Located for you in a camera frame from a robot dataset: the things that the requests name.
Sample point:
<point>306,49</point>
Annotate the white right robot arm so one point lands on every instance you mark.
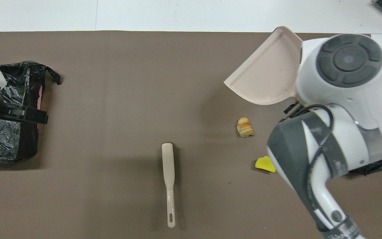
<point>343,86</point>

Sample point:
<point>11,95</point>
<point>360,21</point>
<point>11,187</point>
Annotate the brown paper table mat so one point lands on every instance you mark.
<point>128,83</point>

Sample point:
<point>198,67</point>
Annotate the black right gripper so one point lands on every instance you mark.
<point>293,109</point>

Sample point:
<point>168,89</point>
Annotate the beige hand brush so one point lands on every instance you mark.
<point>168,159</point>

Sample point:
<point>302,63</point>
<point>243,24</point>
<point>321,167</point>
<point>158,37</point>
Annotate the beige plastic dustpan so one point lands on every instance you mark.
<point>267,73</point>

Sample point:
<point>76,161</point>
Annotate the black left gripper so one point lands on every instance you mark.
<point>28,117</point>

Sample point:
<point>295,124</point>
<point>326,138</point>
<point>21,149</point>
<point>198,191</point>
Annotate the yellow jagged sponge chunk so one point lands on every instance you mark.
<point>263,164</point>

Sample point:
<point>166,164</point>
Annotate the orange striped croissant piece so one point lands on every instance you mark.
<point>244,127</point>

